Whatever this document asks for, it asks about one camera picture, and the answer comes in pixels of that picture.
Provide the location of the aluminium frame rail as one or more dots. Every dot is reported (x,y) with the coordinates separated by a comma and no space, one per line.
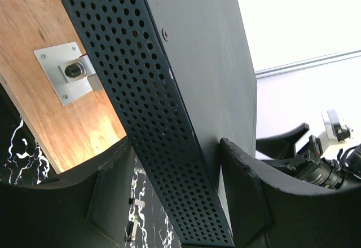
(307,64)

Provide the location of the wooden board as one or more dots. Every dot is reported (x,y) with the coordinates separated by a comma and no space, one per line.
(71,122)

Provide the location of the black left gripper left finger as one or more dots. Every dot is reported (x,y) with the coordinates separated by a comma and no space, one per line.
(86,206)

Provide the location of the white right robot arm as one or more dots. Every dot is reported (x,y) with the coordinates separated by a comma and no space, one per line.
(329,174)

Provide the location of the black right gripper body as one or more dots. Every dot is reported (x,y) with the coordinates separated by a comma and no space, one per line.
(307,159)

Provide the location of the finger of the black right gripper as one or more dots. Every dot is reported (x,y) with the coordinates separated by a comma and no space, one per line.
(282,146)

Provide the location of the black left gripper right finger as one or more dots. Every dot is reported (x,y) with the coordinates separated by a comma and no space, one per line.
(268,208)

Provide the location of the silver metal bracket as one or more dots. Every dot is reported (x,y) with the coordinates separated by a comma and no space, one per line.
(70,72)

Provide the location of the silver transceiver module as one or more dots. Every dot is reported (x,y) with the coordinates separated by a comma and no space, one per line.
(132,229)
(137,202)

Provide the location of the dark grey network switch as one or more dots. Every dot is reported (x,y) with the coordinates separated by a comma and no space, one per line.
(180,78)

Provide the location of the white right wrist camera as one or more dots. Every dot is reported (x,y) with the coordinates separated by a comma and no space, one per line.
(335,127)

